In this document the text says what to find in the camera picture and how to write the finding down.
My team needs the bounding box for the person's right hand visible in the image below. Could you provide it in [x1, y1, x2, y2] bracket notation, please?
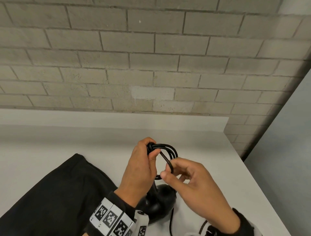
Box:
[160, 157, 241, 235]

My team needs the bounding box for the person's left hand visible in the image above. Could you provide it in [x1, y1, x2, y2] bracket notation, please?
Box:
[113, 137, 161, 208]

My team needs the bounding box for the black hair dryer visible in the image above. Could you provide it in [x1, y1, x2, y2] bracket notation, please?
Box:
[136, 181, 178, 225]

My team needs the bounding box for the black power cord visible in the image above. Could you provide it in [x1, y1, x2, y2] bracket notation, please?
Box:
[147, 143, 179, 236]

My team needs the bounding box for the black cloth drawstring bag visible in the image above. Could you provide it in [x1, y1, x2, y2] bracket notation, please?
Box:
[0, 153, 120, 236]

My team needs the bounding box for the right wristband with markers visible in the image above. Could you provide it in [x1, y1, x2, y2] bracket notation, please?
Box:
[206, 208, 263, 236]

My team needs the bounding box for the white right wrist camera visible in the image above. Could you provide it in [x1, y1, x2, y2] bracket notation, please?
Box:
[187, 220, 210, 236]

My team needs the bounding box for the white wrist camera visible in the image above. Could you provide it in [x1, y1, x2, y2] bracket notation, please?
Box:
[187, 220, 210, 236]
[132, 210, 150, 236]

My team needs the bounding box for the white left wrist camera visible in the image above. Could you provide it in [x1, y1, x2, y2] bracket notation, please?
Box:
[132, 210, 150, 236]

